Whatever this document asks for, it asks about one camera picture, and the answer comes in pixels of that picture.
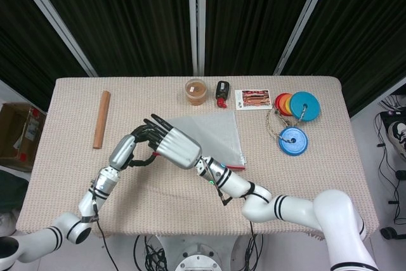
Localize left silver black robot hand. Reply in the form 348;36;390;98
108;124;159;171

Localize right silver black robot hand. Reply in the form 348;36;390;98
143;113;203;170

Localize clear zip bag red seal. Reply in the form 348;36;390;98
152;110;247;171

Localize silver robot base flange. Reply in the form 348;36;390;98
174;242;235;271

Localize wooden cylinder stick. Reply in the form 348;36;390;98
93;91;112;150

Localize beige woven tablecloth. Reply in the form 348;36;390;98
15;76;380;242

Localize clear jar with brown contents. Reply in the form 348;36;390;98
185;77;207;106

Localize black bottle with red cap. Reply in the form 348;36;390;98
215;81;231;109

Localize white-bordered photo card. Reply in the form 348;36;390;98
234;89;272;111

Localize brown cardboard box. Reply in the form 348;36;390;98
0;102;48;172

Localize red plastic disc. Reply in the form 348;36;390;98
274;93;291;115

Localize orange plastic disc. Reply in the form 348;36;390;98
278;94;292;116

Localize yellow plastic disc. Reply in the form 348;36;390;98
284;96;295;117

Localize blue plastic disc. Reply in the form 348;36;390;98
278;126;309;157

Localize teal plastic disc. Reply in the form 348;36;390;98
291;91;321;123

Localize black and white sneaker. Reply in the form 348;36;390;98
387;121;406;153

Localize braided rope through discs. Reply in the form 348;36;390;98
265;103;309;143

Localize black cable bundle under table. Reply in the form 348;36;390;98
133;234;169;271

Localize white metal frame post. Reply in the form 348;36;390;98
274;0;336;75
187;0;207;77
12;0;98;77

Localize black cables beside table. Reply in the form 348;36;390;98
374;93;406;224

